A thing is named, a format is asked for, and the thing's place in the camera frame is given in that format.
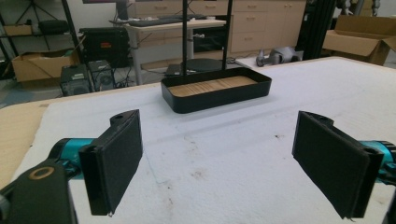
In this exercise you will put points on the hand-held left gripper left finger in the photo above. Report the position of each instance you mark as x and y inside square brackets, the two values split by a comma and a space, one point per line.
[115, 161]

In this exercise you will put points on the white desk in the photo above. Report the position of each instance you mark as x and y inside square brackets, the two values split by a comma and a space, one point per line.
[162, 37]

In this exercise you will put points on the black equipment case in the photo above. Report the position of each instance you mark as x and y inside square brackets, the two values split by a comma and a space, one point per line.
[104, 46]

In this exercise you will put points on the large open cardboard box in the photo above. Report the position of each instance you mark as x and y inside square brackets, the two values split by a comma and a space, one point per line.
[361, 39]

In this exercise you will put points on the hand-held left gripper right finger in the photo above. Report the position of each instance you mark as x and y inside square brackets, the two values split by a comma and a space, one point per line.
[334, 165]

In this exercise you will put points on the white cloth mat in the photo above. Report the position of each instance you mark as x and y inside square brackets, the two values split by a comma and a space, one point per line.
[224, 155]

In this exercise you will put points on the black tray with wooden bottom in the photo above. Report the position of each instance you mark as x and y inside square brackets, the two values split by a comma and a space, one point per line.
[214, 88]

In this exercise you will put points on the beige drawer cabinet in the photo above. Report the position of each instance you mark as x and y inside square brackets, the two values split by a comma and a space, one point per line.
[264, 25]

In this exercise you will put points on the black shelf rack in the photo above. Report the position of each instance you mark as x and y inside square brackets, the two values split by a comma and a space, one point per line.
[67, 28]

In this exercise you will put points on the black keyboard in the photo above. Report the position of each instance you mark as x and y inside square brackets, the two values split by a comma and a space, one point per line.
[154, 21]

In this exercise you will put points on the cardboard box with clutter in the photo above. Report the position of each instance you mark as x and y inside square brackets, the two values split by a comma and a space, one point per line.
[42, 67]

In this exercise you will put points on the black metal stand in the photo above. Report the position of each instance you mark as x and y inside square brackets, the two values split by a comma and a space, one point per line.
[186, 37]

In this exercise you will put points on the grey handheld device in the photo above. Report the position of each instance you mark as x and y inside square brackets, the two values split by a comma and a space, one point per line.
[278, 56]

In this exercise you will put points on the grey computer tower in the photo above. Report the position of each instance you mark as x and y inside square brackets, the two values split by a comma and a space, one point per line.
[102, 75]
[74, 81]

